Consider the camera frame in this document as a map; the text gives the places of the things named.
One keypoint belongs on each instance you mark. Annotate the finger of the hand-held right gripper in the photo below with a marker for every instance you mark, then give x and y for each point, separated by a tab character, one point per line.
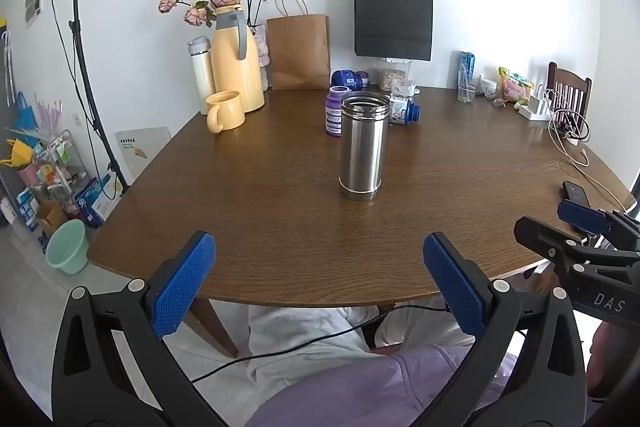
547	241
580	216

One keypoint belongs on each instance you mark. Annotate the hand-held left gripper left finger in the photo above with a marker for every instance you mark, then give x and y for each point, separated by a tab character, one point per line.
184	289

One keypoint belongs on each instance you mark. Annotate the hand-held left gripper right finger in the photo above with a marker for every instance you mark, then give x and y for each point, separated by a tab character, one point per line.
452	289

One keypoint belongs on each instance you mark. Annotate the stainless steel cup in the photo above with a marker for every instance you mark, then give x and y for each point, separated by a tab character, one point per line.
361	147

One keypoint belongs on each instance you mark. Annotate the person's right forearm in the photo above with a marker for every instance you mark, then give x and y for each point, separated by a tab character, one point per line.
615	357

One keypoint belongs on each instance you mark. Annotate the black remote control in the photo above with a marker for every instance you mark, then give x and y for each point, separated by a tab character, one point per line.
576	194

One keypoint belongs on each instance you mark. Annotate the person's white pants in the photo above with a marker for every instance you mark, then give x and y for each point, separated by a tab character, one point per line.
290	332

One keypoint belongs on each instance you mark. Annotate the white power strip with chargers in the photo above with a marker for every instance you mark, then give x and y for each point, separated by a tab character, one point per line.
535	107

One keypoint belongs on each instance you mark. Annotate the person's lilac shirt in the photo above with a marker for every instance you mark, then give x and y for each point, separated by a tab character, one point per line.
375	387

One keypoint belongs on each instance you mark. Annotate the blue and white carton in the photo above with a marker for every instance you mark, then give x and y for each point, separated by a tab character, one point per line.
95	202

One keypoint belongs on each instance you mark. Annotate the green plastic basin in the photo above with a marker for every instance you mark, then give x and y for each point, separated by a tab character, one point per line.
65	249

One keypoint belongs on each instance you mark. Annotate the wooden chair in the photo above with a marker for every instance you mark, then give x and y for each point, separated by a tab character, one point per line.
570	89

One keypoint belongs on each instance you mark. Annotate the white printed board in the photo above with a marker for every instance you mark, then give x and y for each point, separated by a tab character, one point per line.
140	152

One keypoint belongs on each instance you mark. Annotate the colourful snack packet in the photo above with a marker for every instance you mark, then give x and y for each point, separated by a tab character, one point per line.
512	87

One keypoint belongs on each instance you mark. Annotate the small cardboard box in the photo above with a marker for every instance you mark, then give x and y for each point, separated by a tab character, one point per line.
50	218

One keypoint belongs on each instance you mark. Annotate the clear drinking glass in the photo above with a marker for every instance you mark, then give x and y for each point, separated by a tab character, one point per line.
468	89

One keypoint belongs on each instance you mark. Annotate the metal storage rack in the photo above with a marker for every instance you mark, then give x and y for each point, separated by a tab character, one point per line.
52	167

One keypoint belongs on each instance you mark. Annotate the yellow mug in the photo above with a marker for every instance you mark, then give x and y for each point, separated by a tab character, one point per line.
227	113

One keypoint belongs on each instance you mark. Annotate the clear bottle with blue cap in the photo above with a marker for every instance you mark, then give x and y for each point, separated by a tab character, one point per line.
402	110

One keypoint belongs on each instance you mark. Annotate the blue drink can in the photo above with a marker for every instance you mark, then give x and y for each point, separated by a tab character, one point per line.
467	61

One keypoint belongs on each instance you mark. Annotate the purple pill bottle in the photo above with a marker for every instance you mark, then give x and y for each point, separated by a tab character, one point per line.
334	113

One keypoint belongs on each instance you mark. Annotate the white thermos bottle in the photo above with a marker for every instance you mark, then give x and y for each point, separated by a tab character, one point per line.
200	77

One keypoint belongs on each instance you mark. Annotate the glass jar of cereal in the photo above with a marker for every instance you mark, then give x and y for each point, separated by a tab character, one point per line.
392	78

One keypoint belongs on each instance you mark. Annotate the small purple lidded jar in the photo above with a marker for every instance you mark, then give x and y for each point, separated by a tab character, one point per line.
363	80

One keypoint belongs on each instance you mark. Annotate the yellow thermos jug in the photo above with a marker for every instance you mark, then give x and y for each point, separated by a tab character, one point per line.
235	67

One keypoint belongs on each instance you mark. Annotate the blue lidded jar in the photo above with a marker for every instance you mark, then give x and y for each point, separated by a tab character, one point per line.
345	78

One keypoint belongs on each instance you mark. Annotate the floral patterned vase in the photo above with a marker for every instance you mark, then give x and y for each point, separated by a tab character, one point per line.
261	52

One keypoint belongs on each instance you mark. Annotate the black light stand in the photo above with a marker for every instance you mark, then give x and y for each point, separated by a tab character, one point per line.
82	57

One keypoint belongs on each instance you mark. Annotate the brown paper bag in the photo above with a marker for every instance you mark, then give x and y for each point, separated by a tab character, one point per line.
298	57

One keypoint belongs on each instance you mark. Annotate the black paper bag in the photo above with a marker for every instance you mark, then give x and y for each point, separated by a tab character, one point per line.
392	12

